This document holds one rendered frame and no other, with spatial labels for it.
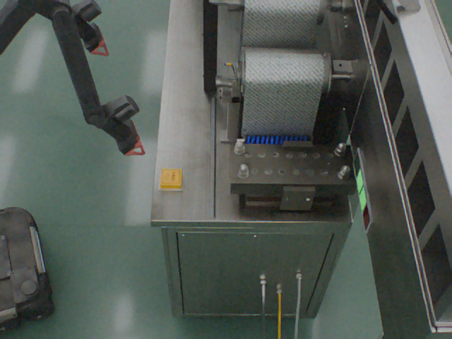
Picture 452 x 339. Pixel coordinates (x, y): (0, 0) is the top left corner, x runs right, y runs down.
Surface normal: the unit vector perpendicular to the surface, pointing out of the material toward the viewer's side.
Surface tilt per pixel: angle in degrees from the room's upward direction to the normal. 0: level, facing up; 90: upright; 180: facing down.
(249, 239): 90
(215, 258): 90
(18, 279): 0
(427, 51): 0
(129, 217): 0
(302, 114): 90
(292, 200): 90
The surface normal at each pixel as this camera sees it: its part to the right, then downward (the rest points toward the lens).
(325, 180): 0.02, -0.61
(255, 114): 0.00, 0.79
